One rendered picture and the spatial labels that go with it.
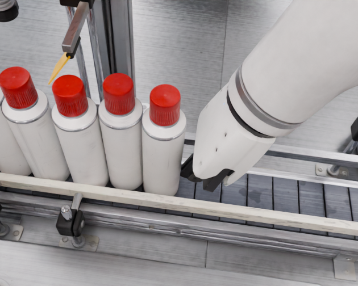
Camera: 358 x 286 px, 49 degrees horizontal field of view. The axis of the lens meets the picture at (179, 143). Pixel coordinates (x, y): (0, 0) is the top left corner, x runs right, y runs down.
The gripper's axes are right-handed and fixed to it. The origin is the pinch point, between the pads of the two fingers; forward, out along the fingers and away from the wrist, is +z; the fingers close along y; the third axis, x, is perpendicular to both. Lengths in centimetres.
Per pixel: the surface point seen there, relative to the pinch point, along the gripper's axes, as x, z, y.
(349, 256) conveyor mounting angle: 25.2, 0.4, 5.7
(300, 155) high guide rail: 12.3, -6.2, -3.2
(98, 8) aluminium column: -18.6, -8.3, -12.3
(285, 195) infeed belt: 15.1, 1.2, -1.2
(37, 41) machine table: -28.6, 22.4, -31.3
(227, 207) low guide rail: 5.5, 1.0, 3.8
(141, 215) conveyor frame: -4.1, 8.4, 4.9
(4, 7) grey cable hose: -28.5, -5.8, -9.0
